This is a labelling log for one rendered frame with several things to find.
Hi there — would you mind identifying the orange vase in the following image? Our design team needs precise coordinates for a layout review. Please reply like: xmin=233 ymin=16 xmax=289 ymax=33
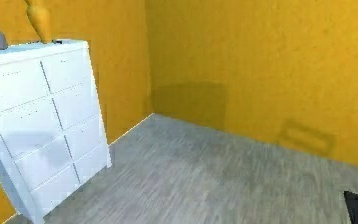
xmin=23 ymin=0 xmax=53 ymax=45

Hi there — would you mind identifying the white chest of drawers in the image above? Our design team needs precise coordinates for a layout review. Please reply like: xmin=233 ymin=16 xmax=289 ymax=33
xmin=0 ymin=39 xmax=113 ymax=224

